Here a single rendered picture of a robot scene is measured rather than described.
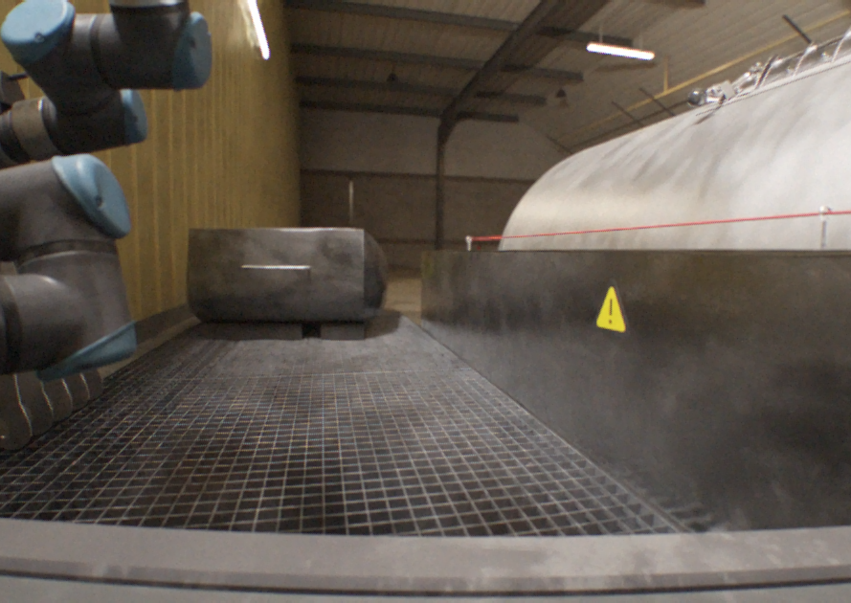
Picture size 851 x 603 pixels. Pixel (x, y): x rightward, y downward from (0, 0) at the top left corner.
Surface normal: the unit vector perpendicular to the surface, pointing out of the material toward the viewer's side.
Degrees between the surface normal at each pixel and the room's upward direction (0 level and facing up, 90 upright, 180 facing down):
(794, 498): 90
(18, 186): 69
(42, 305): 64
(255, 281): 92
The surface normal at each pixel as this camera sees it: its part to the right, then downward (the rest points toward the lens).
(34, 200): 0.21, -0.11
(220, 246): 0.09, 0.10
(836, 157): -0.86, -0.45
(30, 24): 0.00, -0.35
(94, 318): 0.80, -0.15
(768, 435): -0.98, 0.01
